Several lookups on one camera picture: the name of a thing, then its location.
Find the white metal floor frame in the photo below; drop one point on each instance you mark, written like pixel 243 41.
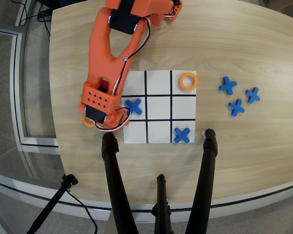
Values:
pixel 17 85

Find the thin black tripod leg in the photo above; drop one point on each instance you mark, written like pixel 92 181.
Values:
pixel 161 202

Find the blue foam cross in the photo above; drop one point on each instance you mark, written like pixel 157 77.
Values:
pixel 227 85
pixel 136 107
pixel 253 95
pixel 182 135
pixel 236 107

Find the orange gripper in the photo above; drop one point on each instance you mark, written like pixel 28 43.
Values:
pixel 120 118

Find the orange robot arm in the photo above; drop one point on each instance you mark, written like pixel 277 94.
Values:
pixel 100 48

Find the thick black tripod leg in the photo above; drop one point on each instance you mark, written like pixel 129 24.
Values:
pixel 114 175
pixel 205 175

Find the small white paper tag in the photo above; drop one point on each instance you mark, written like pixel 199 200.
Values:
pixel 203 133

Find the slim black light stand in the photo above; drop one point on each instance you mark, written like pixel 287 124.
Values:
pixel 51 204

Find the white tic-tac-toe grid sheet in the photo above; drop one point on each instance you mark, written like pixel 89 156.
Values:
pixel 158 107

